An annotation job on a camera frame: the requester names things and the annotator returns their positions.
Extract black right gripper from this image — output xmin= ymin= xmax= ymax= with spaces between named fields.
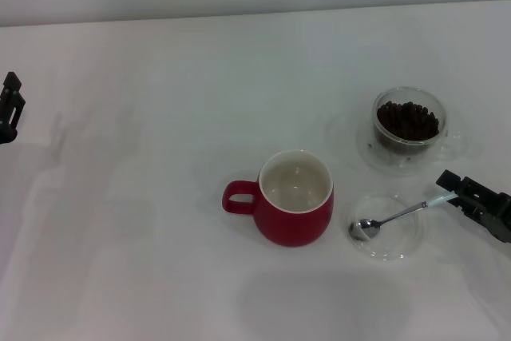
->
xmin=435 ymin=169 xmax=511 ymax=244

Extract metal spoon with blue handle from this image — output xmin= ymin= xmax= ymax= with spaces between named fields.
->
xmin=348 ymin=192 xmax=458 ymax=243

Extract red ceramic mug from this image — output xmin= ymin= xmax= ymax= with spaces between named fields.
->
xmin=221 ymin=149 xmax=335 ymax=248

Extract clear glass cup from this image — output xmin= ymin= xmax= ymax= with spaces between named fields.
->
xmin=369 ymin=85 xmax=468 ymax=158

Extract dark coffee beans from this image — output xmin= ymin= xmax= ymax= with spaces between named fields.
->
xmin=376 ymin=100 xmax=440 ymax=142

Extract clear round glass lid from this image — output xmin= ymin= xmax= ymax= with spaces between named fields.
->
xmin=343 ymin=192 xmax=425 ymax=264

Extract clear glass saucer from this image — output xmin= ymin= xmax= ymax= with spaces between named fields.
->
xmin=356 ymin=115 xmax=466 ymax=176

